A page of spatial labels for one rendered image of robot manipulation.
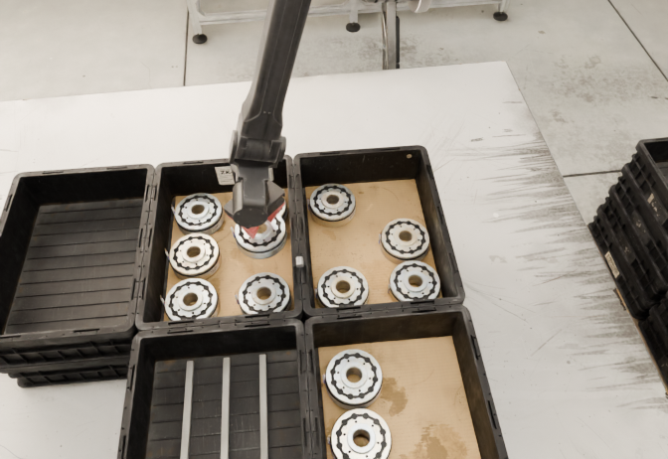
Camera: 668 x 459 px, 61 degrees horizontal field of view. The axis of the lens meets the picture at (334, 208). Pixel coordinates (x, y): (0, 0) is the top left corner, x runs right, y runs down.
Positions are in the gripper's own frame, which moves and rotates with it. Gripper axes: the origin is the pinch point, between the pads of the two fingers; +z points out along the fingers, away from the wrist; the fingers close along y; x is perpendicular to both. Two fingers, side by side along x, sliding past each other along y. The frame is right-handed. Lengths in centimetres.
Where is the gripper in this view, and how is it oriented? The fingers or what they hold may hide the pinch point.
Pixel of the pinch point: (259, 226)
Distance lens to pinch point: 112.2
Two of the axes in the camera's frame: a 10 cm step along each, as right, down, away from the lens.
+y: 6.4, -6.3, 4.4
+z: 0.0, 5.8, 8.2
